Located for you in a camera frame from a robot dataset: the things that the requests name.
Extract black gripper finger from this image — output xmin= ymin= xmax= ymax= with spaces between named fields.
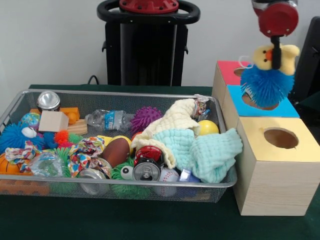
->
xmin=270 ymin=36 xmax=283 ymax=71

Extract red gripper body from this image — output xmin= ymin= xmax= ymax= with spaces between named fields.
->
xmin=258 ymin=2 xmax=300 ymax=38

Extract yellow toy animal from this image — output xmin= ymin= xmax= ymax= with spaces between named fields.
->
xmin=238 ymin=43 xmax=301 ymax=76

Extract blue spiky ball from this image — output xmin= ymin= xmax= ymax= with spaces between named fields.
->
xmin=239 ymin=63 xmax=295 ymax=108

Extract mint green waffle cloth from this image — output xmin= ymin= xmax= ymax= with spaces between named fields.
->
xmin=152 ymin=127 xmax=244 ymax=184

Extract cream waffle cloth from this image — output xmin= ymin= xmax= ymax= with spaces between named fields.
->
xmin=130 ymin=98 xmax=202 ymax=170

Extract crushed clear plastic bottle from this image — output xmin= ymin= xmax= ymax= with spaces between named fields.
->
xmin=84 ymin=109 xmax=134 ymax=132

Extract wooden box three holes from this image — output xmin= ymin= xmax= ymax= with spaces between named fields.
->
xmin=211 ymin=60 xmax=320 ymax=217

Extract silver mesh bin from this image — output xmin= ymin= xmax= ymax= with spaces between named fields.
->
xmin=0 ymin=89 xmax=238 ymax=204

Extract black upright panel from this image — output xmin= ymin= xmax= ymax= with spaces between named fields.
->
xmin=287 ymin=16 xmax=320 ymax=102

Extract dark green side tablecloth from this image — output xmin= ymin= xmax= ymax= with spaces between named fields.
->
xmin=298 ymin=90 xmax=320 ymax=108

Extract plain yellow ball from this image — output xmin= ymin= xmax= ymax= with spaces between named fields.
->
xmin=198 ymin=119 xmax=220 ymax=137

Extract purple spiky ball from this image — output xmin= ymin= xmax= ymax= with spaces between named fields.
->
xmin=129 ymin=106 xmax=163 ymax=135

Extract red black crushed can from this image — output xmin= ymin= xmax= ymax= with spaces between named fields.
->
xmin=132 ymin=145 xmax=166 ymax=181

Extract brown toy football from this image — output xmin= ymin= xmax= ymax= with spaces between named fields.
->
xmin=101 ymin=137 xmax=131 ymax=169

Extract wooden block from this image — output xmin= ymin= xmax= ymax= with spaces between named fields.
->
xmin=38 ymin=110 xmax=70 ymax=133

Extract blue spiky toy with eye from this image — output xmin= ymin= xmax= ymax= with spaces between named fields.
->
xmin=0 ymin=122 xmax=47 ymax=153

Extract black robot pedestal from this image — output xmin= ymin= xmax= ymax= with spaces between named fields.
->
xmin=96 ymin=0 xmax=201 ymax=87

